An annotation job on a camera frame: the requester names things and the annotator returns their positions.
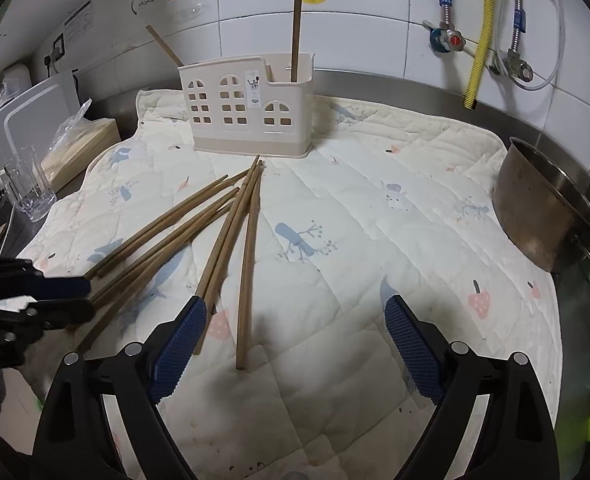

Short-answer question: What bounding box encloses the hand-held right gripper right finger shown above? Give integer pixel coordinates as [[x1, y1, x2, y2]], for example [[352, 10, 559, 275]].
[[384, 295, 562, 480]]

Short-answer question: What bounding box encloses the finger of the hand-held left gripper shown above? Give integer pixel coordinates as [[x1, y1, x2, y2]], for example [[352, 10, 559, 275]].
[[5, 259, 94, 302], [0, 298, 96, 331]]

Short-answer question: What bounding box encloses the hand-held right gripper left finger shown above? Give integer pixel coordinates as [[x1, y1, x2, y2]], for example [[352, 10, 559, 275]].
[[31, 296, 209, 480]]

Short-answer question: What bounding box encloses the wooden chopstick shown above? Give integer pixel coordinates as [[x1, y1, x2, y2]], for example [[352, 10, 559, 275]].
[[96, 170, 250, 278], [236, 161, 266, 372], [90, 187, 240, 300], [194, 160, 264, 357], [91, 203, 234, 308], [75, 206, 236, 356], [289, 0, 304, 83], [83, 175, 230, 280], [196, 155, 260, 301], [146, 24, 183, 68]]

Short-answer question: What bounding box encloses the cream plastic utensil holder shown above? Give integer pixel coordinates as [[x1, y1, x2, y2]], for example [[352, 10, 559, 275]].
[[179, 52, 314, 160]]

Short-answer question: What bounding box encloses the clear drinking glass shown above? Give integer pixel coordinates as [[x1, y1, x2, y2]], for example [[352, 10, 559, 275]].
[[5, 147, 58, 223]]

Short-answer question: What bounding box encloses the white quilted printed mat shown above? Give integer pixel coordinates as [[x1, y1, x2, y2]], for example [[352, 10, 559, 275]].
[[17, 89, 560, 480]]

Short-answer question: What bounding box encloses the beige box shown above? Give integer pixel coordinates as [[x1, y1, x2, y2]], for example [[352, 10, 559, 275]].
[[40, 117, 122, 191]]

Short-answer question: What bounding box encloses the clear plastic bag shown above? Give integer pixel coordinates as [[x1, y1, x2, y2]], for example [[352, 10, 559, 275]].
[[45, 99, 96, 161]]

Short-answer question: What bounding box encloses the white appliance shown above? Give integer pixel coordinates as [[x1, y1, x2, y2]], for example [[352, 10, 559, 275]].
[[0, 71, 80, 171]]

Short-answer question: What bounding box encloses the stainless steel pot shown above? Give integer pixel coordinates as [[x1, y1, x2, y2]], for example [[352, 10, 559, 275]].
[[492, 136, 590, 273]]

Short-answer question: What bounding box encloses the metal angle valve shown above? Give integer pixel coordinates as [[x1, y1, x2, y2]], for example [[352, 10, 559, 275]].
[[492, 47, 536, 83]]

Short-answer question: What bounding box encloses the white wall label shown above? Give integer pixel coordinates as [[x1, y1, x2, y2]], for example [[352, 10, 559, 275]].
[[64, 0, 96, 34]]

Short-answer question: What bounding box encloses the metal valve with red handle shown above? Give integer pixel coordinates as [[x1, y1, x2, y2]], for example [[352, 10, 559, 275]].
[[422, 20, 476, 58]]

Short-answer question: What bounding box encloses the yellow corrugated hose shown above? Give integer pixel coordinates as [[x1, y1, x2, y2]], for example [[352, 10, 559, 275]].
[[464, 0, 494, 110]]

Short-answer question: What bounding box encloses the thin white hose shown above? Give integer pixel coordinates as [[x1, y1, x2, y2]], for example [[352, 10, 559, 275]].
[[490, 0, 562, 92]]

